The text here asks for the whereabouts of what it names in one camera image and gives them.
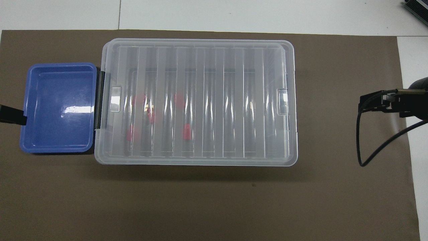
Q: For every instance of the brown table mat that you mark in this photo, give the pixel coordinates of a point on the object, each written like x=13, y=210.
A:
x=200, y=201

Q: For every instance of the blue plastic tray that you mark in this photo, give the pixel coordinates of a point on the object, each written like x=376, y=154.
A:
x=60, y=134

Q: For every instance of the clear plastic storage box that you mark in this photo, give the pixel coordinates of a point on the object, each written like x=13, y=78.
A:
x=200, y=147

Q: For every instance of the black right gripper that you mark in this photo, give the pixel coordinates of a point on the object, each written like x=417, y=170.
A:
x=413, y=100

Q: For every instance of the red block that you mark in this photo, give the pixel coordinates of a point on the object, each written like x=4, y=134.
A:
x=186, y=131
x=130, y=134
x=150, y=116
x=138, y=99
x=179, y=99

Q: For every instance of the dark ribbed device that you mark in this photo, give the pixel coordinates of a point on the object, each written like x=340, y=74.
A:
x=418, y=10

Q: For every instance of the clear plastic box lid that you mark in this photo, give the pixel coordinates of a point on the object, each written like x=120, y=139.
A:
x=207, y=100

